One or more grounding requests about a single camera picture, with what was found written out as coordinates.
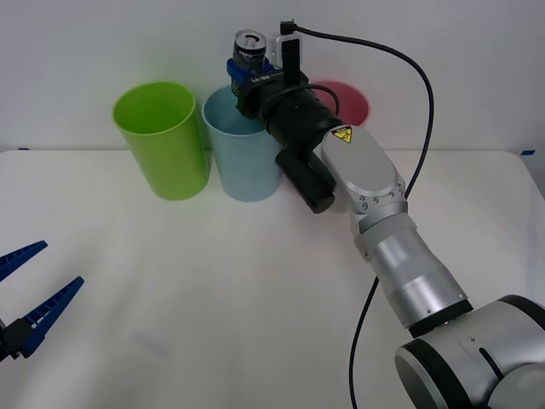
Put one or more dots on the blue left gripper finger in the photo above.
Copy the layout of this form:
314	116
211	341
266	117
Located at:
51	309
19	257

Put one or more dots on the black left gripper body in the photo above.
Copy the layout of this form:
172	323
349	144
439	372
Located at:
3	341

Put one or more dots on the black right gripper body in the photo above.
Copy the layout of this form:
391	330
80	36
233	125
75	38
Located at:
272	85

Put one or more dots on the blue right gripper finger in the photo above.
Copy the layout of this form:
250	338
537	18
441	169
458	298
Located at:
267	67
235	74

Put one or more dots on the dark blue drink can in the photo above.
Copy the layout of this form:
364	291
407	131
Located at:
249	53

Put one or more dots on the silver and black right arm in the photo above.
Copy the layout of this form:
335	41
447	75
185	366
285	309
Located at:
366	162

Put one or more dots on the pink plastic bin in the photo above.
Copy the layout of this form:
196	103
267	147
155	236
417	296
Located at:
351	104

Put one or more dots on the pale blue plastic bin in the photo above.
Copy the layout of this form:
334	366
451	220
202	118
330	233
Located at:
242	166

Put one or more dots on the green plastic bin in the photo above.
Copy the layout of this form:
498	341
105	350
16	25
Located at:
170	157

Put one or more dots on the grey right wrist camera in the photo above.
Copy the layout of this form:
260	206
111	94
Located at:
291	55

